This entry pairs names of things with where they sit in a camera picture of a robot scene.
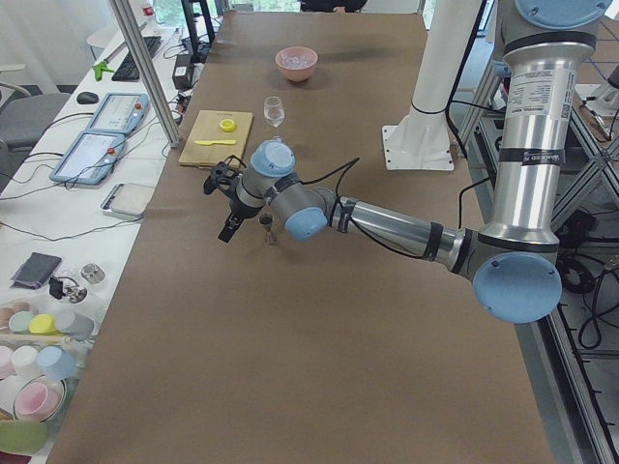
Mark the upper blue teach pendant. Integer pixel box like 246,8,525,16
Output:
87,93,149,135

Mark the clear ice cubes pile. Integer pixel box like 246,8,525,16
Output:
280,52,313,70

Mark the lower blue teach pendant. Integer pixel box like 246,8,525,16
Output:
49,130,126,188

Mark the pink bowl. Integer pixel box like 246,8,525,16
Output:
275,45,318,82

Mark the mint green plastic cup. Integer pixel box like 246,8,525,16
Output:
9,311,35,334

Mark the aluminium frame post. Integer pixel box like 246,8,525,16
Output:
109,0,181,148

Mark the black computer mouse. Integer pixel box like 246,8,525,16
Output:
76,91,100,104

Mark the green handled tool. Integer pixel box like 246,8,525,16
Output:
93,42,126,81

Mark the black keyboard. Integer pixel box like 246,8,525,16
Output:
111,35,163,82

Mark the white plastic cup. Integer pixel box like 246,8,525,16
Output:
11,345,43,379

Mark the steel double jigger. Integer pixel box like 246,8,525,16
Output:
259,213,277,246

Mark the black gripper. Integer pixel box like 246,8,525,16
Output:
216,167,247,243

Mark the black clip with keys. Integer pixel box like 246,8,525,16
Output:
48,275,88,304

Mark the white tray box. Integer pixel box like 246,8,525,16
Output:
100,183,154,220

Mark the blue teach pendant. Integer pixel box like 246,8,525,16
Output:
87,93,149,135
49,130,126,188

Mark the grey plastic cup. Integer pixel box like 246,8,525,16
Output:
55,310,95,341

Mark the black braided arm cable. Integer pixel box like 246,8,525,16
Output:
222,155,435,261

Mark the light blue plastic cup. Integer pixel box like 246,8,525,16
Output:
37,346,76,381

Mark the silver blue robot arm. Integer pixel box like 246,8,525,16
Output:
204,1,609,324

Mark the black power adapter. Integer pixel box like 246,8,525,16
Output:
172,54,203,91

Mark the yellow plastic cup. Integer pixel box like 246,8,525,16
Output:
28,313,61,336

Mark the yellow plastic knife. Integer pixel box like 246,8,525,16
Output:
194,139,237,146

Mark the clear wine glass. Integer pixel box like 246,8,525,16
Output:
263,96,285,142

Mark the bamboo cutting board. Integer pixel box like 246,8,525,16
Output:
178,110,253,167

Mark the pink plastic cup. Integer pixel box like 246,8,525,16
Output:
14,380,65,421

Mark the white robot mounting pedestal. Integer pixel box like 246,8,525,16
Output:
382,0,485,171

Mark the steel cylinder weight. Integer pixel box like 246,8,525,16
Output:
80,263,106,285

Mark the grey folded cloth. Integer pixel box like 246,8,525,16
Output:
12,252,62,289

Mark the yellow lemon slice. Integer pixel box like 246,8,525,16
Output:
219,118,237,132

